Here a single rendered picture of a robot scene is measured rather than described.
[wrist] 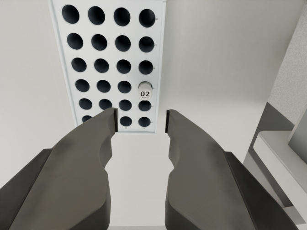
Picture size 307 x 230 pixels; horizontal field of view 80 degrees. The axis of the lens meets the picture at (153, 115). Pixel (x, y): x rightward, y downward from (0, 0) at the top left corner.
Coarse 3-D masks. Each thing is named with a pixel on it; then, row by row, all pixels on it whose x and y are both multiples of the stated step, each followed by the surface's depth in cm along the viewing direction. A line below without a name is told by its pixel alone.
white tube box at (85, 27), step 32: (64, 0) 13; (96, 0) 13; (128, 0) 13; (160, 0) 13; (64, 32) 14; (96, 32) 14; (128, 32) 14; (160, 32) 14; (64, 64) 15; (96, 64) 17; (128, 64) 19; (160, 64) 16; (96, 96) 17; (128, 96) 17; (128, 128) 19
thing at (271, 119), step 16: (272, 112) 74; (256, 128) 69; (272, 128) 67; (288, 128) 65; (256, 160) 57; (256, 176) 58; (272, 176) 52; (272, 192) 49; (288, 208) 40; (304, 224) 38
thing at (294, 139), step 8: (304, 112) 14; (304, 120) 14; (296, 128) 14; (304, 128) 14; (296, 136) 14; (304, 136) 14; (288, 144) 15; (296, 144) 14; (304, 144) 14; (296, 152) 14; (304, 152) 14; (304, 160) 14
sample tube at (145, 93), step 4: (140, 84) 17; (144, 84) 16; (148, 84) 16; (140, 88) 16; (144, 88) 16; (148, 88) 16; (140, 92) 16; (144, 92) 16; (148, 92) 16; (140, 96) 16; (144, 96) 16; (148, 96) 16
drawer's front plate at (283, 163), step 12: (264, 132) 17; (276, 132) 17; (288, 132) 17; (264, 144) 16; (276, 144) 15; (264, 156) 16; (276, 156) 14; (288, 156) 14; (276, 168) 14; (288, 168) 13; (300, 168) 13; (276, 180) 14; (288, 180) 13; (300, 180) 12; (288, 192) 13; (300, 192) 12; (300, 204) 12
